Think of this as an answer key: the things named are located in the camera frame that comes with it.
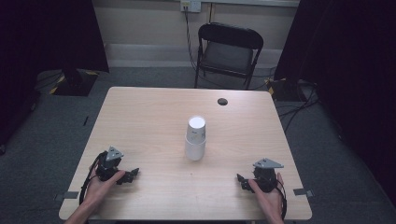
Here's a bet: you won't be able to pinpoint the black curtain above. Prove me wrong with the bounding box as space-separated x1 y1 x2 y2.
273 0 396 208
0 0 110 147

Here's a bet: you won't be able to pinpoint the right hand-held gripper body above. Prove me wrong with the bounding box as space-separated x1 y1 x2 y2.
252 157 285 193

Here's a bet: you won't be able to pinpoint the black stand base yellow tape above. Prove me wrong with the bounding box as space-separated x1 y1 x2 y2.
49 68 100 97
264 77 302 103

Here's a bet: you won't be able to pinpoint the person's right hand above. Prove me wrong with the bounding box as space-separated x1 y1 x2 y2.
247 172 285 217

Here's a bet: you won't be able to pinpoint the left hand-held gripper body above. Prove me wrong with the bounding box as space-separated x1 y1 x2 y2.
95 145 125 183

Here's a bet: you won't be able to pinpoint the black folding chair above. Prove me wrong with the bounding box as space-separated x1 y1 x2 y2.
193 21 265 91

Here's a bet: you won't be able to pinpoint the black wall socket cable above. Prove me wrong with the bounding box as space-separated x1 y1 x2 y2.
183 5 198 71

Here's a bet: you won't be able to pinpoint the black floor cables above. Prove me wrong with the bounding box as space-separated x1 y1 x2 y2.
275 78 321 133

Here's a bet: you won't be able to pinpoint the white paper cup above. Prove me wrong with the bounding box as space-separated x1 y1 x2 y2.
186 115 207 146
184 136 207 162

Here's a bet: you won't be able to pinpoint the white wall socket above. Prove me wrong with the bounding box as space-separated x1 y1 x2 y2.
179 0 203 14

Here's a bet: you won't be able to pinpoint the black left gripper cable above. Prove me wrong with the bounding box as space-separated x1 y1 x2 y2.
78 151 107 206

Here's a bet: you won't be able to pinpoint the person's left hand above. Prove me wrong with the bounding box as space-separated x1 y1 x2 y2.
83 169 126 207

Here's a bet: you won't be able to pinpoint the grey tape strip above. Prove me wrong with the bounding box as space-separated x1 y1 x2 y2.
292 188 315 199
53 190 80 202

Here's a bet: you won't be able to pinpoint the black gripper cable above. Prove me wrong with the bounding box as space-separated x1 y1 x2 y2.
275 178 289 220
78 151 107 206

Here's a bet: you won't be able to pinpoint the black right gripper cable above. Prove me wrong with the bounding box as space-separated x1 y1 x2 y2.
275 178 289 220

